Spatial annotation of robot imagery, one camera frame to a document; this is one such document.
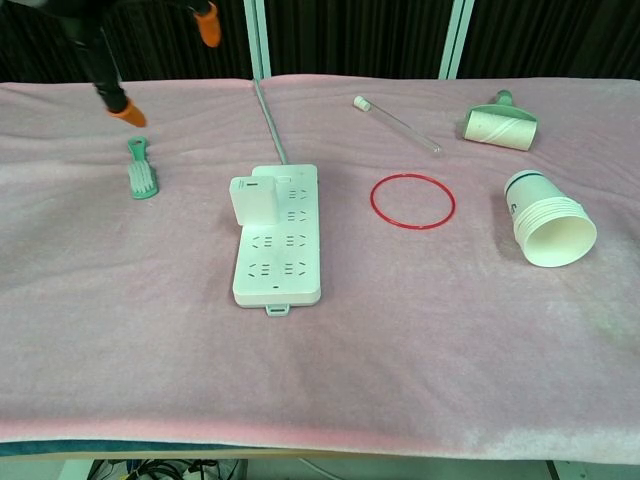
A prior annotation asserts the white power strip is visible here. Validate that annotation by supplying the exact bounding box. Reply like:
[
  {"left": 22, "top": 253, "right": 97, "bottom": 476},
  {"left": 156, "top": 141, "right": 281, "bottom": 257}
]
[{"left": 231, "top": 163, "right": 323, "bottom": 318}]

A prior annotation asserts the floor cable bundle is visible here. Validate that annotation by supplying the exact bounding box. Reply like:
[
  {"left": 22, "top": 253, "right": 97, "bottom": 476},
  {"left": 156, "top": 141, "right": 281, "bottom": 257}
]
[{"left": 88, "top": 457, "right": 247, "bottom": 480}]

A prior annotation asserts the red rubber ring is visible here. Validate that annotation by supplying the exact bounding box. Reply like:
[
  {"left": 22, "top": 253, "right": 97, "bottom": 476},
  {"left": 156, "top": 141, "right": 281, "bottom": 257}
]
[{"left": 369, "top": 172, "right": 457, "bottom": 232}]

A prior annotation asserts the pink table cloth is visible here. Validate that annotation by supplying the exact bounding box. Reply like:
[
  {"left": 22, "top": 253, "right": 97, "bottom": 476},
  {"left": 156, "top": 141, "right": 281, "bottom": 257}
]
[{"left": 0, "top": 74, "right": 640, "bottom": 464}]

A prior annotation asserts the white frame post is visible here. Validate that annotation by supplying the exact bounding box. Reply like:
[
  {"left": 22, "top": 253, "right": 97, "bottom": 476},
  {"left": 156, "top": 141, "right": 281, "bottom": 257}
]
[
  {"left": 242, "top": 0, "right": 273, "bottom": 81},
  {"left": 437, "top": 0, "right": 475, "bottom": 81}
]

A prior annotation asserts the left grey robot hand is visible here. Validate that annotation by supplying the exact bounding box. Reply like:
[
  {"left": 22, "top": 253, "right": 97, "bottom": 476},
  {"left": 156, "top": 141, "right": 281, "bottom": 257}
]
[{"left": 49, "top": 0, "right": 222, "bottom": 129}]

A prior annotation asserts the black pleated curtain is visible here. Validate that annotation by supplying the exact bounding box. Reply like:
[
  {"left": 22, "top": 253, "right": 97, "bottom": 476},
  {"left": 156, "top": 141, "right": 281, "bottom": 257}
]
[{"left": 0, "top": 0, "right": 640, "bottom": 84}]

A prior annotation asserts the small green brush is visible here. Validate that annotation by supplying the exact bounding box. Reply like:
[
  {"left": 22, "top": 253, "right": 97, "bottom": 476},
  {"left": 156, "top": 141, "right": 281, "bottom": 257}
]
[{"left": 125, "top": 135, "right": 162, "bottom": 203}]

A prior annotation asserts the grey power strip cable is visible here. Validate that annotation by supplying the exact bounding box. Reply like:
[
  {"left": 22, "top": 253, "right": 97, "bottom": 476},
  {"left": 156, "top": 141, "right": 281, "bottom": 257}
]
[{"left": 252, "top": 78, "right": 289, "bottom": 167}]

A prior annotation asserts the glass test tube white stopper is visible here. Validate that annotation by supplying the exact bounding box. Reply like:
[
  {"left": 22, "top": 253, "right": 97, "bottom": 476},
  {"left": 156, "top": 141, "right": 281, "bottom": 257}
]
[{"left": 352, "top": 94, "right": 444, "bottom": 156}]

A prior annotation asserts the green lint roller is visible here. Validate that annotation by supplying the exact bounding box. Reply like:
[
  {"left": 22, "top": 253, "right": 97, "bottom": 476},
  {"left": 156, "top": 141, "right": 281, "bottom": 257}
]
[{"left": 460, "top": 89, "right": 541, "bottom": 153}]

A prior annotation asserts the white power adapter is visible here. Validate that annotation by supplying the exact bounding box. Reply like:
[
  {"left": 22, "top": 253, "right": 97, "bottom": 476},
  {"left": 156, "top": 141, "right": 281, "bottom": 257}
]
[{"left": 228, "top": 175, "right": 279, "bottom": 228}]

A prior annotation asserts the stack of white paper cups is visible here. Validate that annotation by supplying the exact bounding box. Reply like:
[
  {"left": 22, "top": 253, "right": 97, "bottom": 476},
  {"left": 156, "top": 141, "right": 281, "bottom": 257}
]
[{"left": 502, "top": 169, "right": 599, "bottom": 270}]

